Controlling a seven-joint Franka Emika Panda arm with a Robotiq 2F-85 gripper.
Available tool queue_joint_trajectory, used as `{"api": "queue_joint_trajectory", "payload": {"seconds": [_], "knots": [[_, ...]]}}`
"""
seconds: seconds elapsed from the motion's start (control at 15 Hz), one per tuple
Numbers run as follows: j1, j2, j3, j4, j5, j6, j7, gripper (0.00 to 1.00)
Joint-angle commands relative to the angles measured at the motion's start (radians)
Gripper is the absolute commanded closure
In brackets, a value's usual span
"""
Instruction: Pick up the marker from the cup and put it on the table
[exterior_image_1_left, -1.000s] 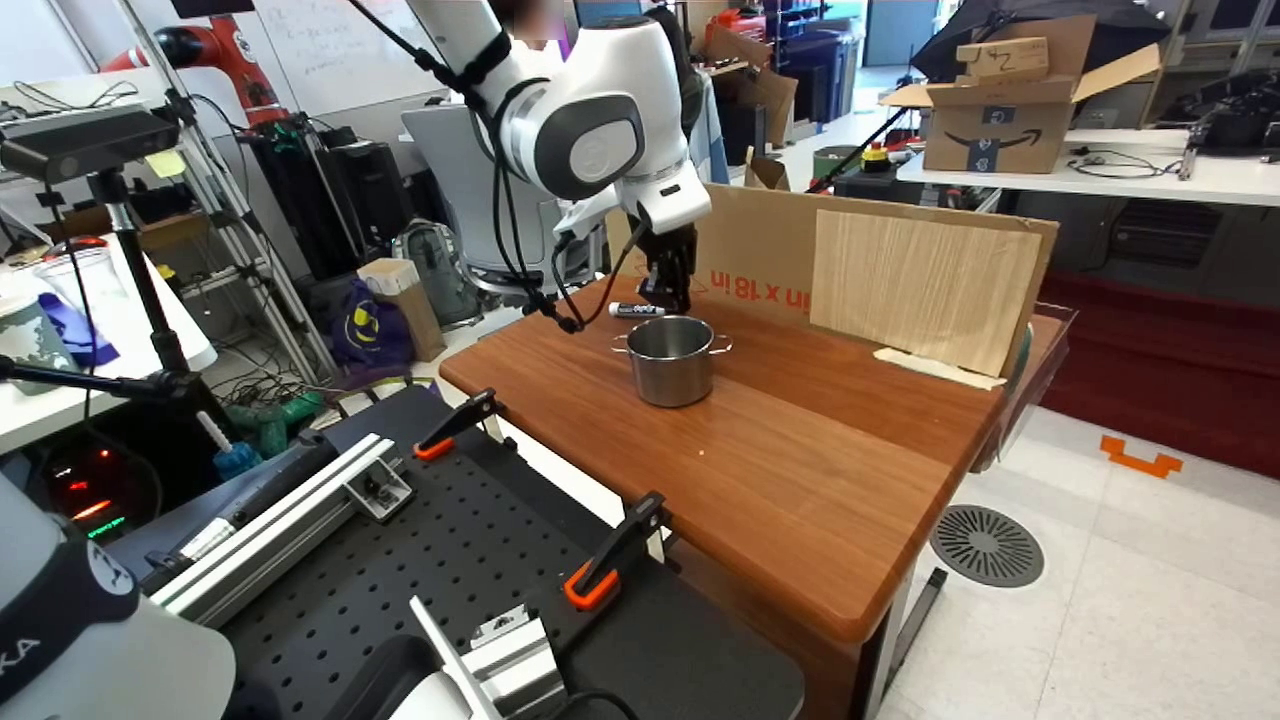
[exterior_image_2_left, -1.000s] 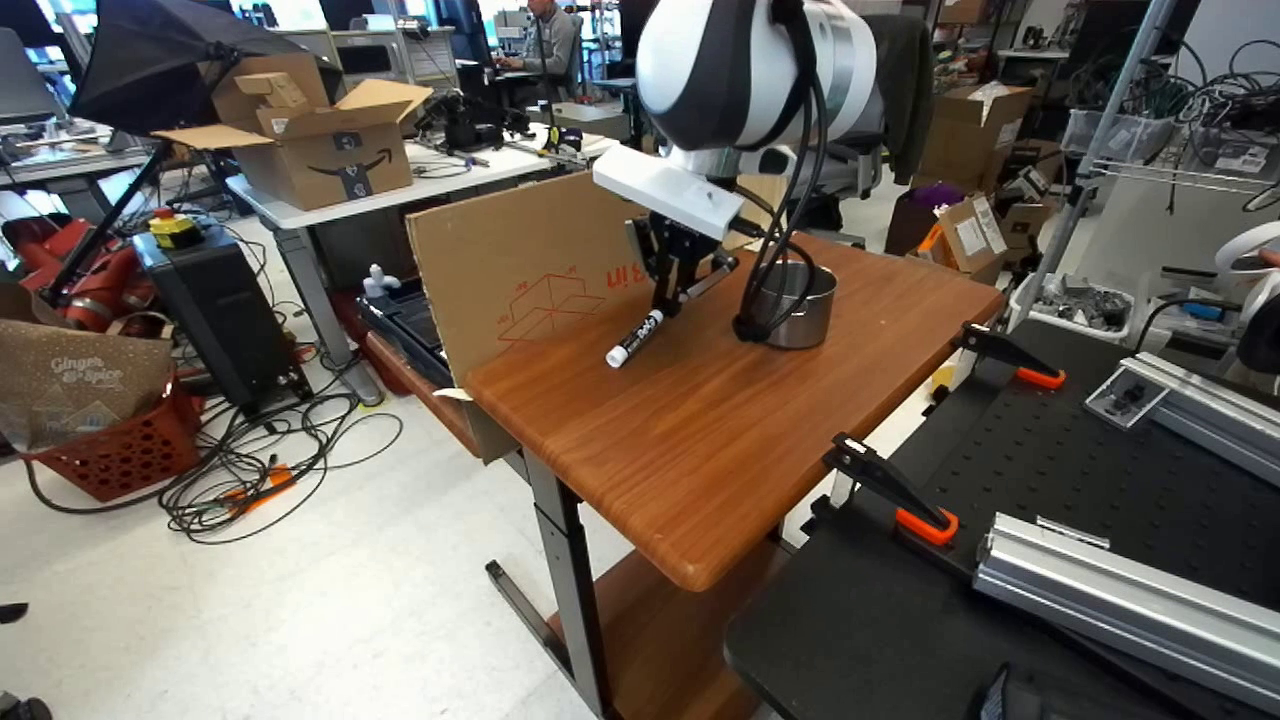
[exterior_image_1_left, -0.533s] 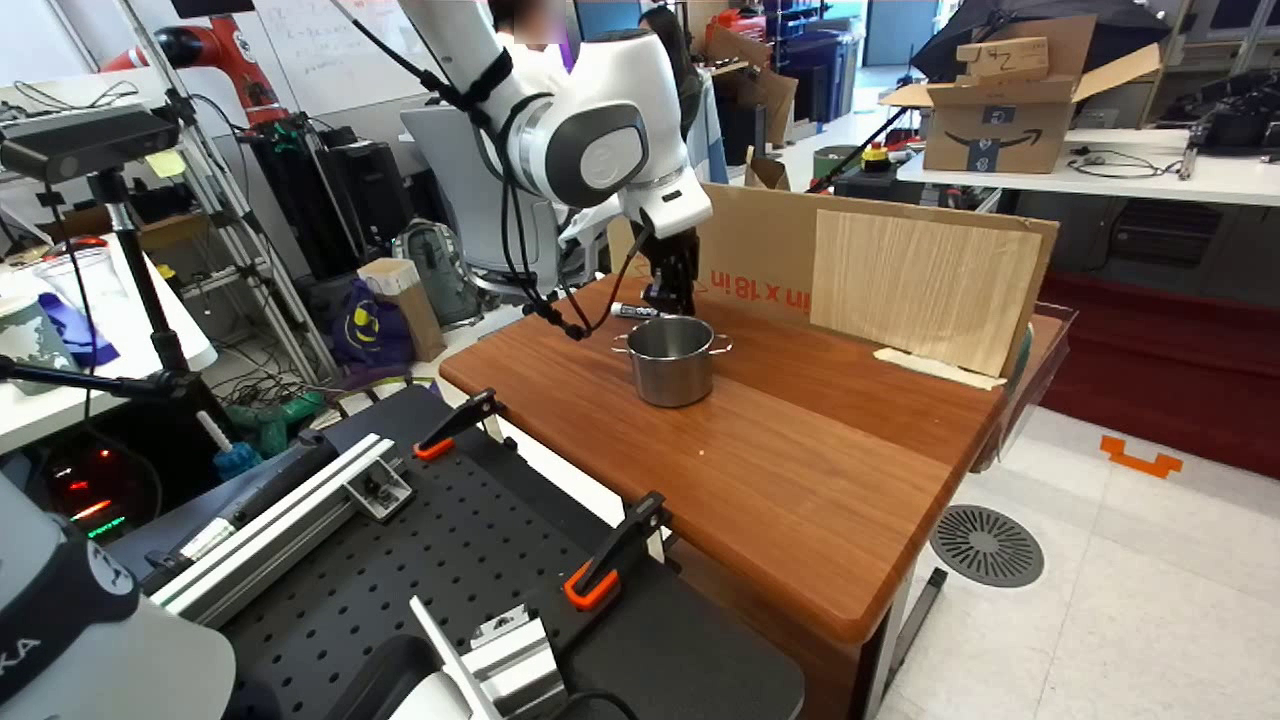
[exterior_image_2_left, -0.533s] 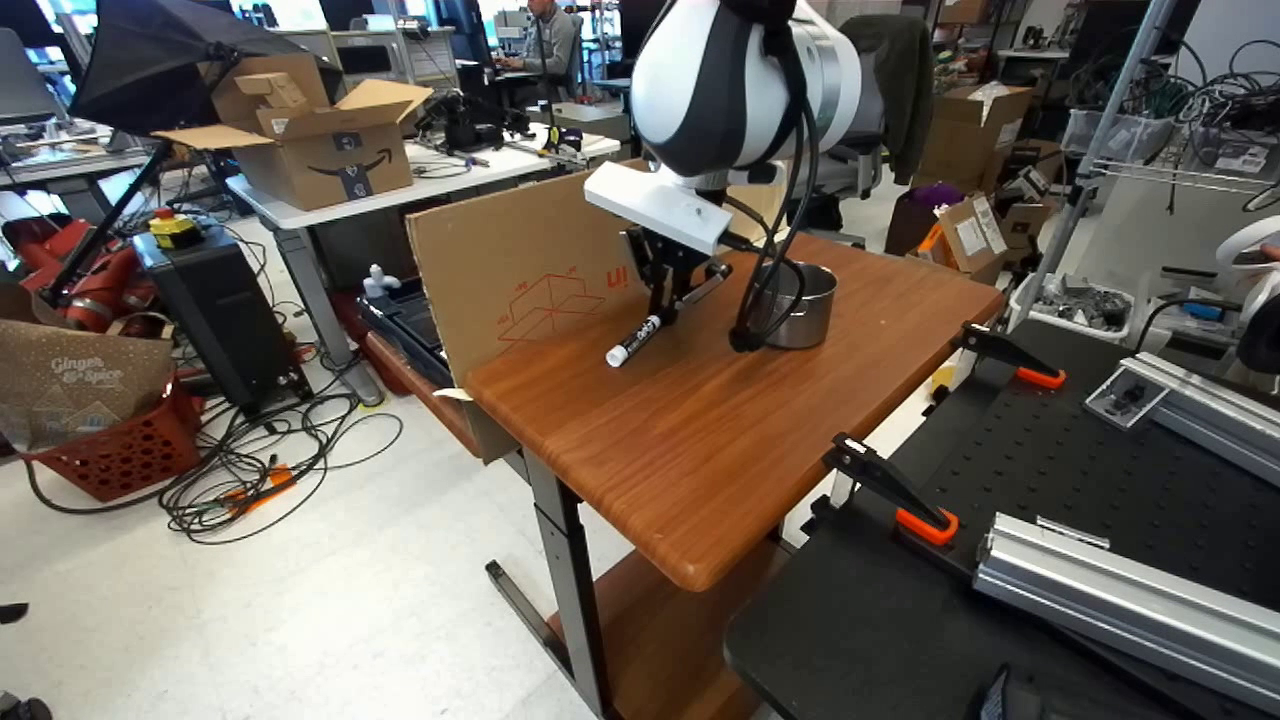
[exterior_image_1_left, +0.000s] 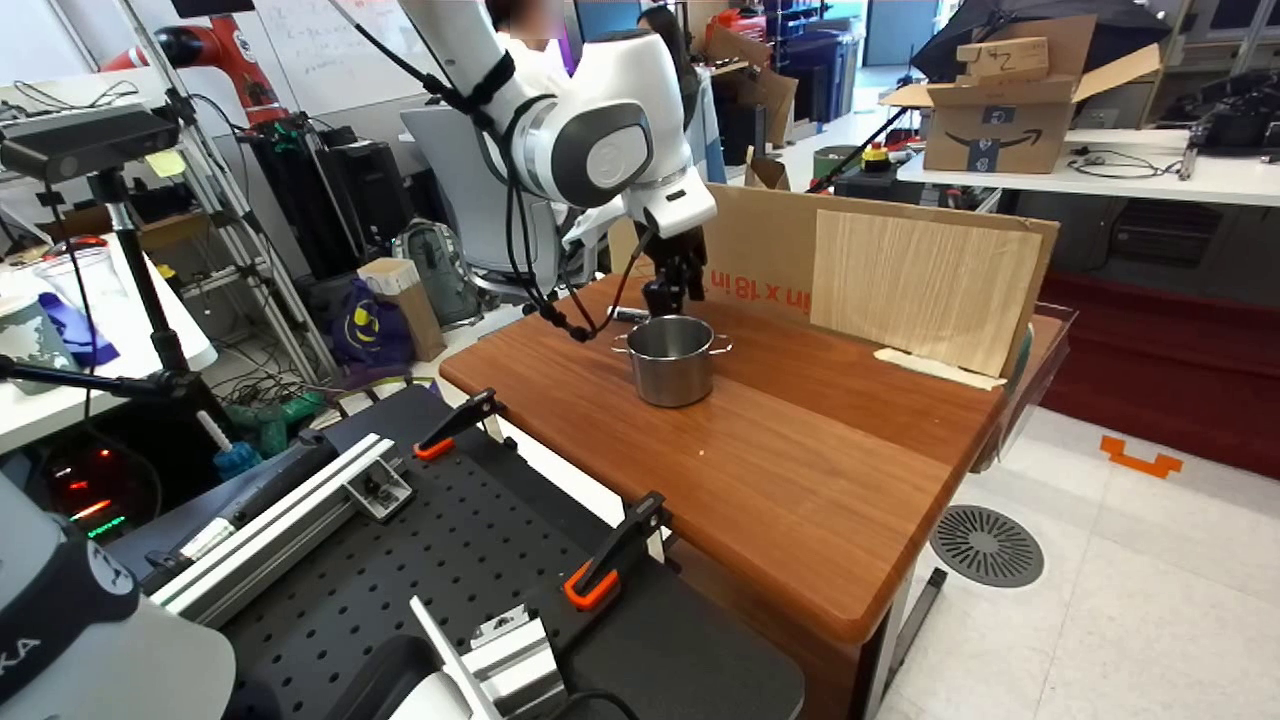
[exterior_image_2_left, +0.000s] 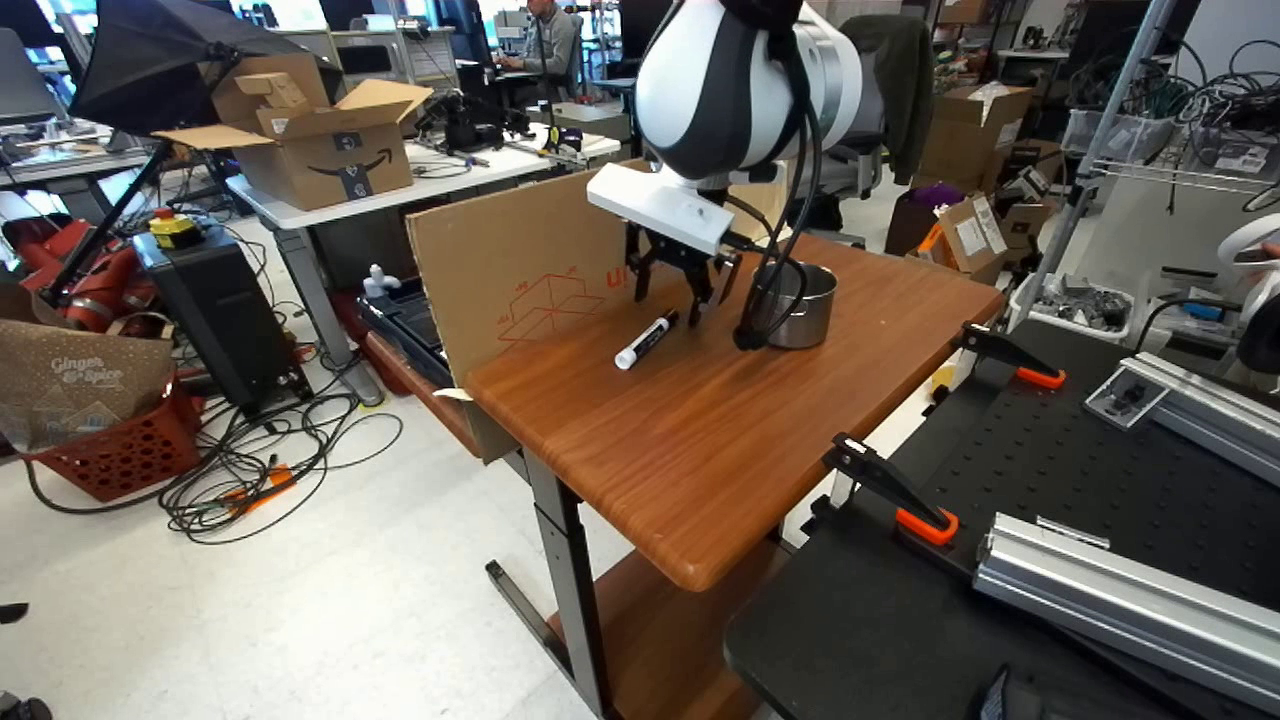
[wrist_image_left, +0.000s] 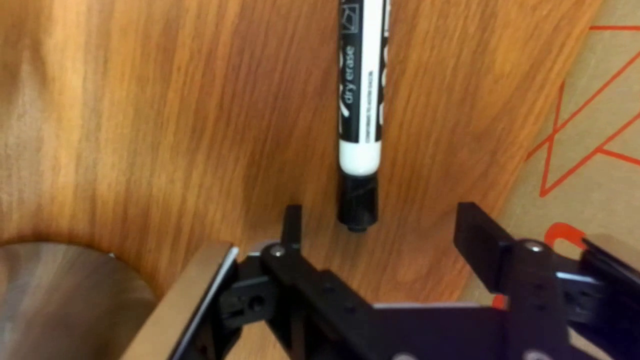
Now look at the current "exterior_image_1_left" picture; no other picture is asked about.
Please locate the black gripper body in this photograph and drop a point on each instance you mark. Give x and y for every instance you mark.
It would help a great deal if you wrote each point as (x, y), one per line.
(674, 256)

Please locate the white side table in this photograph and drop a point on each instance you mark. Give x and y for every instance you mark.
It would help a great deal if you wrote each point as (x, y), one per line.
(82, 347)

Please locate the round metal floor drain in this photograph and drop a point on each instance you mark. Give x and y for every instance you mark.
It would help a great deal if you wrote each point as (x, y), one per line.
(985, 544)

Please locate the silver metal stand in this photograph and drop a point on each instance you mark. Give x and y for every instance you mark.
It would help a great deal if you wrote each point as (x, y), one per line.
(254, 264)

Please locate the aluminium extrusion rail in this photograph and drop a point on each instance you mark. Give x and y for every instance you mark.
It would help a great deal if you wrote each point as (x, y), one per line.
(272, 525)

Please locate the grey camera on tripod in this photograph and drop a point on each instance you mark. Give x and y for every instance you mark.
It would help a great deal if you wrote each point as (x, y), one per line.
(82, 141)

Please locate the red machine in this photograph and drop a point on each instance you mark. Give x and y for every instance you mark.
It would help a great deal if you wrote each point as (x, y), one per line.
(226, 61)

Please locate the light wooden board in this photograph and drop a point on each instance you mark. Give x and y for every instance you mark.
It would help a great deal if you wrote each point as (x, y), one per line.
(921, 282)

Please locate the open Amazon cardboard box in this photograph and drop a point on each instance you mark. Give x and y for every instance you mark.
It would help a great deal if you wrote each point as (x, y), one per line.
(1015, 114)

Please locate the black perforated breadboard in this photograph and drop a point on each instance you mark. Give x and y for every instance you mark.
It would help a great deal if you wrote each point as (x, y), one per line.
(492, 562)

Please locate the green tool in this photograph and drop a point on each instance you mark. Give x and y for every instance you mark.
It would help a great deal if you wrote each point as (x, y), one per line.
(272, 417)

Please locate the person in white shirt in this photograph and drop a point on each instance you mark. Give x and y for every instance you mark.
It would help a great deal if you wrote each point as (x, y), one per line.
(534, 53)

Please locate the purple bag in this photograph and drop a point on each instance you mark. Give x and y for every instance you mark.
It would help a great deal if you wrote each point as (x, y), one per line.
(360, 325)

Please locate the pale wooden strip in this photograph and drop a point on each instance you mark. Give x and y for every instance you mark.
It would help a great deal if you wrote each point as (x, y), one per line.
(936, 369)

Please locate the small metal pot cup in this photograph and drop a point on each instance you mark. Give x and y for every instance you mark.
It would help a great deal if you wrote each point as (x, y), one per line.
(670, 360)

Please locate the white work table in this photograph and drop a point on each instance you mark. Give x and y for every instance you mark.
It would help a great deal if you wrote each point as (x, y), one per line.
(1172, 182)

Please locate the brown cardboard box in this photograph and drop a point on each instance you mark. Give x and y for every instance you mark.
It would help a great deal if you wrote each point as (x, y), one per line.
(761, 87)
(761, 260)

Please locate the black orange bar clamp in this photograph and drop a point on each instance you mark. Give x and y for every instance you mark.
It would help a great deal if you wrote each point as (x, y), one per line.
(455, 427)
(614, 553)

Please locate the black computer tower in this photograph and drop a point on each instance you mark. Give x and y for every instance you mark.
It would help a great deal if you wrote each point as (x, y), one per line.
(335, 201)

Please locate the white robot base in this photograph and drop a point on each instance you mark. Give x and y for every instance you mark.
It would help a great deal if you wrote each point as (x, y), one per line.
(82, 641)

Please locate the silver metal bracket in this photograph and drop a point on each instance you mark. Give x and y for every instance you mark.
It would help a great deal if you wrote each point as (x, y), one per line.
(503, 661)

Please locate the black and white marker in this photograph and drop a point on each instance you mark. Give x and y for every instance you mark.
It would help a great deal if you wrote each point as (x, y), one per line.
(631, 314)

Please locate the black box with red lights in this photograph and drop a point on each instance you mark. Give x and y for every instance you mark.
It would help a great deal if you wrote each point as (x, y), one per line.
(94, 487)

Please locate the black tripod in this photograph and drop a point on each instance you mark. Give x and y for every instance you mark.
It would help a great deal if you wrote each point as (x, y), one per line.
(144, 304)

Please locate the black bag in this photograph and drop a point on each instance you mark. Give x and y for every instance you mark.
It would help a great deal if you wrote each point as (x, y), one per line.
(1242, 114)

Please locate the metal table leg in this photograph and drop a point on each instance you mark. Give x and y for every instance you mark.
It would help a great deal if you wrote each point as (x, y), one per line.
(918, 625)

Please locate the blue cloth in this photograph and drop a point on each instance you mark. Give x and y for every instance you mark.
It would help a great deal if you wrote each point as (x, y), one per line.
(74, 335)

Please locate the small beige carton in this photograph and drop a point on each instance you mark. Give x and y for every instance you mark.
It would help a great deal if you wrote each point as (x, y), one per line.
(405, 301)

